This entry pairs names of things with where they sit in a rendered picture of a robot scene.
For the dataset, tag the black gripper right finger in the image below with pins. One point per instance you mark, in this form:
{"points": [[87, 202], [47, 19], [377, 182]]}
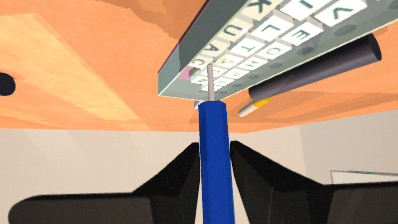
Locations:
{"points": [[273, 194]]}

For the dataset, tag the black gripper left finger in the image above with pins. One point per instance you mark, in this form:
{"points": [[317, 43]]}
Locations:
{"points": [[169, 197]]}

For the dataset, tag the blue stylus with white tip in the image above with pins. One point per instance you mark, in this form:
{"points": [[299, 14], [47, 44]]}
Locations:
{"points": [[216, 175]]}

